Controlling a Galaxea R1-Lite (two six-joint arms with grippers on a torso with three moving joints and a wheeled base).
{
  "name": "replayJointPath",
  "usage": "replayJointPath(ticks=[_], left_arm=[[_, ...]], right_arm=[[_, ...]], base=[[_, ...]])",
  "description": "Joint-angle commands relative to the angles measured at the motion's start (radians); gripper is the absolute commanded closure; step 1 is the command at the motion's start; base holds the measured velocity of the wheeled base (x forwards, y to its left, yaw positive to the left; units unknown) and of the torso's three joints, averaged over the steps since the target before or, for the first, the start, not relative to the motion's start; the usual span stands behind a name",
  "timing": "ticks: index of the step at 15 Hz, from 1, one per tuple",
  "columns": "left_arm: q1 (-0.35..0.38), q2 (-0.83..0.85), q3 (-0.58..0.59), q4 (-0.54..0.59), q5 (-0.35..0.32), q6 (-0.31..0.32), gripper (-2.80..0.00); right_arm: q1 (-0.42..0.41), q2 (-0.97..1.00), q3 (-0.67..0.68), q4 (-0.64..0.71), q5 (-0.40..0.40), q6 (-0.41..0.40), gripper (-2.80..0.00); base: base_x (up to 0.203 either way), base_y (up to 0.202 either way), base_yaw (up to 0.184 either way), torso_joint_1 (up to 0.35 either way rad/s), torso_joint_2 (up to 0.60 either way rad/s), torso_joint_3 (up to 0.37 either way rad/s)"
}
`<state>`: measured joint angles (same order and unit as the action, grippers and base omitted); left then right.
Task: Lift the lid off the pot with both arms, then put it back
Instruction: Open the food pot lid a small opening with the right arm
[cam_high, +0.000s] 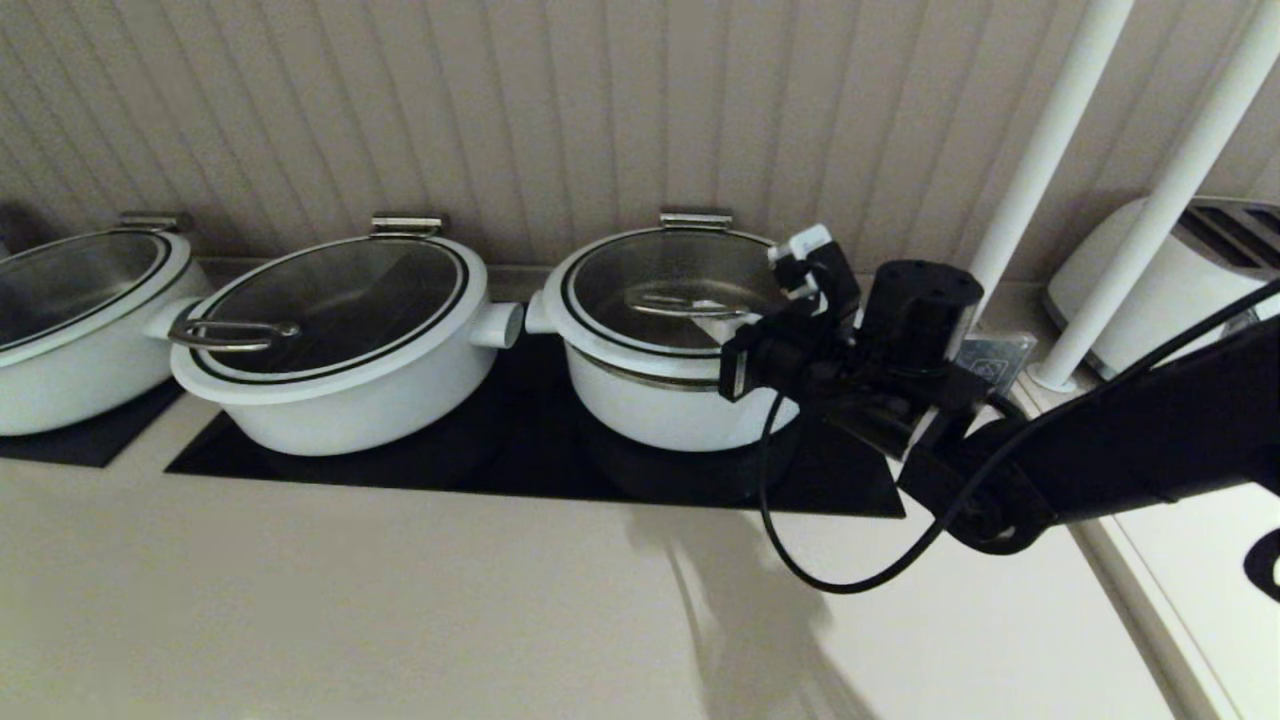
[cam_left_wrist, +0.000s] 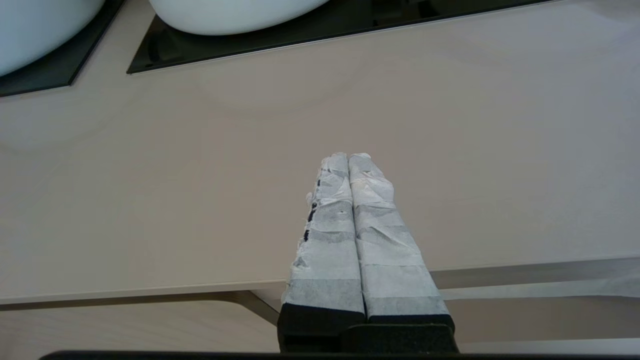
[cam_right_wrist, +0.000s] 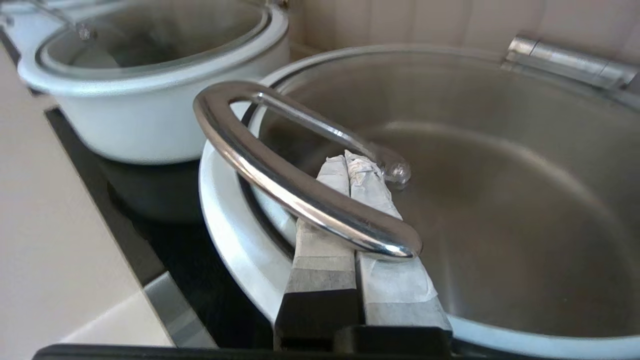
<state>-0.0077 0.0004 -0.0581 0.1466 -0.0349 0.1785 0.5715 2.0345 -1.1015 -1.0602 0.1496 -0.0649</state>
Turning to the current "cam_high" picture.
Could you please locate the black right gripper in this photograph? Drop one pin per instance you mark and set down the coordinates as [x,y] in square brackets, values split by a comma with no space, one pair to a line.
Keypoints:
[820,375]

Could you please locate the small glass lid white rim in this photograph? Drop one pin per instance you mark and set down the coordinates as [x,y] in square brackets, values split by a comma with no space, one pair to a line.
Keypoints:
[640,265]

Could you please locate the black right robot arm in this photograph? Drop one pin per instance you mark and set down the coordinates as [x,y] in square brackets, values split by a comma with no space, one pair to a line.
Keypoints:
[1150,440]

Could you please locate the small round white pot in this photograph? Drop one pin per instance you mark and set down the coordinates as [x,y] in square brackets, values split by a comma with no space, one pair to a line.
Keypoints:
[660,415]

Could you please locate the wide glass lid white rim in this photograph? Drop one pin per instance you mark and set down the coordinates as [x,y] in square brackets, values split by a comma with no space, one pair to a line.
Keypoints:
[340,295]

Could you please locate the wide white pot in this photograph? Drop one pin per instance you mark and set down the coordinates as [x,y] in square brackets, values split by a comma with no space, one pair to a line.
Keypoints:
[80,390]
[350,420]

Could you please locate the left white pot with lid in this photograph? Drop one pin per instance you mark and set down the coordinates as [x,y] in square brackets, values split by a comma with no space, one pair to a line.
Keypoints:
[70,280]

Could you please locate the black glass cooktop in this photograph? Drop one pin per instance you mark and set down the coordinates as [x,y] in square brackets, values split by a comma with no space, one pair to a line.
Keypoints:
[500,465]
[90,445]

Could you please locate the white round pole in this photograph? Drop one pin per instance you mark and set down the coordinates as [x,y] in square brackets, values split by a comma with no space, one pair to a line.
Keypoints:
[1050,150]
[1170,190]

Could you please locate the white toaster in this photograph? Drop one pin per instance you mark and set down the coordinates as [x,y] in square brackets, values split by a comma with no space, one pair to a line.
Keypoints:
[1130,290]

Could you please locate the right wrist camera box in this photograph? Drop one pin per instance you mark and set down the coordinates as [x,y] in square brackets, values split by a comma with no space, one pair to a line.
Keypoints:
[800,245]

